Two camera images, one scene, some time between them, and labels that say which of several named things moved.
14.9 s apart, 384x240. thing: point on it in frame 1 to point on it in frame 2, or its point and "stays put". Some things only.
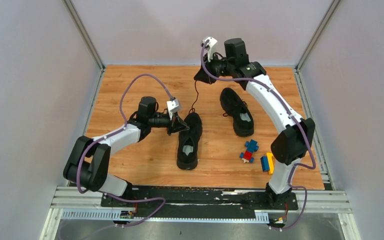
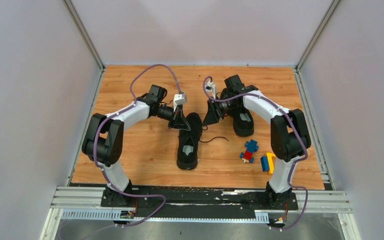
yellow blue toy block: [267, 163] stays put
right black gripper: [202, 76] to [214, 114]
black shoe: [235, 107] stays put
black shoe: [188, 142] stays put
